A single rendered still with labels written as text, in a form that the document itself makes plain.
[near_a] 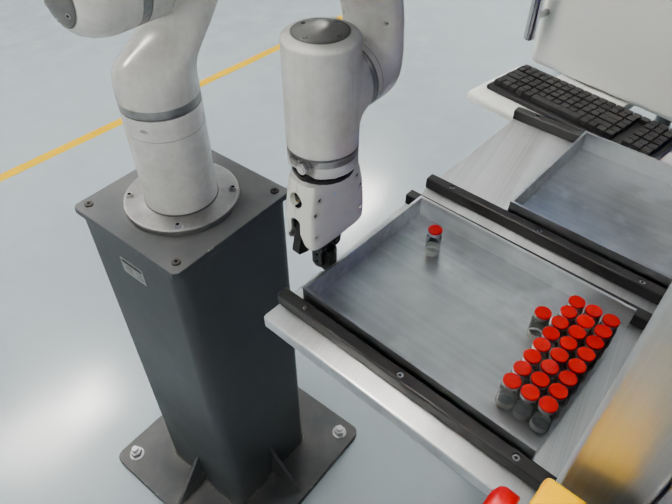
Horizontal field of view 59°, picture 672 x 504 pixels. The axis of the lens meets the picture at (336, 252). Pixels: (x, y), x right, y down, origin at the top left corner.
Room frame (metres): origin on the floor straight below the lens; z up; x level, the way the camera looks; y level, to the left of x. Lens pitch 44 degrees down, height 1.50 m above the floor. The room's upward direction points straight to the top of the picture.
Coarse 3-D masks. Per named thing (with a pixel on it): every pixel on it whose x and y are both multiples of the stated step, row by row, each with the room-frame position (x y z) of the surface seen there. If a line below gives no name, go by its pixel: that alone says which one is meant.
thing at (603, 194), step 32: (576, 160) 0.86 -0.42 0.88; (608, 160) 0.86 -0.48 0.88; (640, 160) 0.83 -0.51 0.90; (544, 192) 0.77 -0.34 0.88; (576, 192) 0.77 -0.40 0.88; (608, 192) 0.77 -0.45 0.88; (640, 192) 0.77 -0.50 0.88; (544, 224) 0.66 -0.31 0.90; (576, 224) 0.69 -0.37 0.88; (608, 224) 0.69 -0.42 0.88; (640, 224) 0.69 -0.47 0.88; (608, 256) 0.60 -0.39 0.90; (640, 256) 0.62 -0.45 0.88
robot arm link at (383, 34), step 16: (352, 0) 0.64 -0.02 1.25; (368, 0) 0.62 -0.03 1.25; (384, 0) 0.61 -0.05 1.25; (400, 0) 0.62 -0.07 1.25; (352, 16) 0.64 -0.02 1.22; (368, 16) 0.63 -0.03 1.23; (384, 16) 0.62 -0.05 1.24; (400, 16) 0.62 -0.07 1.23; (368, 32) 0.63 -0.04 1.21; (384, 32) 0.62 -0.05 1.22; (400, 32) 0.62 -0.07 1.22; (368, 48) 0.62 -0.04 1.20; (384, 48) 0.62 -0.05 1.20; (400, 48) 0.63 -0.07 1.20; (384, 64) 0.61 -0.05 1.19; (400, 64) 0.63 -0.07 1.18; (384, 80) 0.60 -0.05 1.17
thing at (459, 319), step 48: (384, 240) 0.65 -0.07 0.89; (480, 240) 0.64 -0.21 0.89; (336, 288) 0.55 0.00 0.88; (384, 288) 0.55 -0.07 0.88; (432, 288) 0.55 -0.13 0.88; (480, 288) 0.55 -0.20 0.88; (528, 288) 0.55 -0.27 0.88; (576, 288) 0.54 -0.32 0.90; (384, 336) 0.47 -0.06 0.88; (432, 336) 0.47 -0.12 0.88; (480, 336) 0.47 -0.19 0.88; (432, 384) 0.38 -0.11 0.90; (480, 384) 0.40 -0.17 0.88; (528, 432) 0.34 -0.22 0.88
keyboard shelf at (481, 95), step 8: (568, 80) 1.29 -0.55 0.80; (576, 80) 1.29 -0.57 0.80; (480, 88) 1.24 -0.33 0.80; (584, 88) 1.25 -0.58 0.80; (592, 88) 1.25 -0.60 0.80; (472, 96) 1.22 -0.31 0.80; (480, 96) 1.21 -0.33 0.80; (488, 96) 1.21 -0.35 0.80; (496, 96) 1.21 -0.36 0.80; (600, 96) 1.22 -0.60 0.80; (608, 96) 1.22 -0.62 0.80; (480, 104) 1.20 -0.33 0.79; (488, 104) 1.19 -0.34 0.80; (496, 104) 1.18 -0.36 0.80; (504, 104) 1.17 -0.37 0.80; (512, 104) 1.17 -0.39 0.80; (616, 104) 1.18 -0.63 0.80; (624, 104) 1.18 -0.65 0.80; (496, 112) 1.17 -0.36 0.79; (504, 112) 1.15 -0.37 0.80; (512, 112) 1.14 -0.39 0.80; (664, 160) 0.96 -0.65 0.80
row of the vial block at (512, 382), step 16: (576, 304) 0.49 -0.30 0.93; (560, 320) 0.46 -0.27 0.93; (544, 336) 0.44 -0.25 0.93; (560, 336) 0.45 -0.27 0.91; (528, 352) 0.41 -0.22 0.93; (544, 352) 0.42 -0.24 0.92; (528, 368) 0.39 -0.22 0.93; (512, 384) 0.37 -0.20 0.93; (496, 400) 0.37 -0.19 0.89; (512, 400) 0.36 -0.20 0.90
